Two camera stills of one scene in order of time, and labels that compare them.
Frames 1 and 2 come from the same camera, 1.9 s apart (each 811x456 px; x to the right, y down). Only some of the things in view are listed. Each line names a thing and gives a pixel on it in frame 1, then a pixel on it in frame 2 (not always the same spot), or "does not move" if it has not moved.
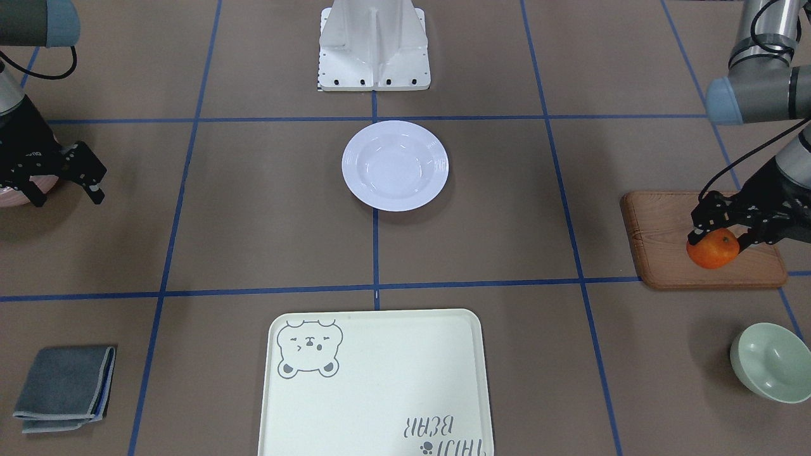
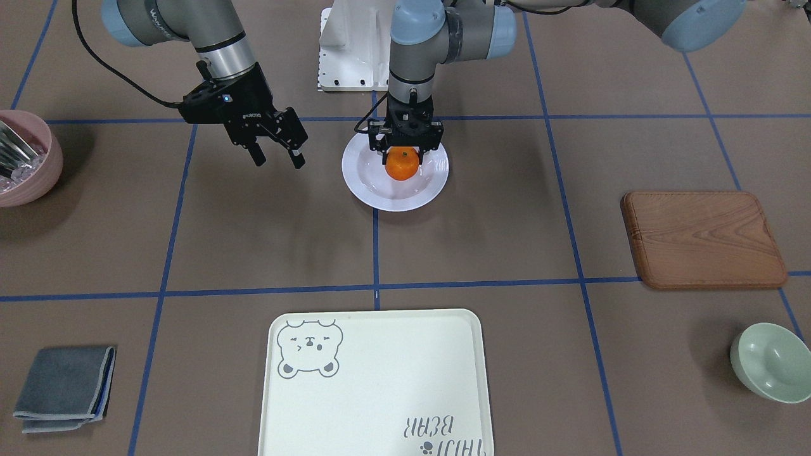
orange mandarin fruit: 716,250 -> 402,162
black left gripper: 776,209 -> 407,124
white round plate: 395,165 does not move
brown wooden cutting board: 659,223 does not move
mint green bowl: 773,361 does not move
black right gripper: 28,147 -> 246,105
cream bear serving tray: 375,382 does not move
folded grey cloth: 66,388 does not move
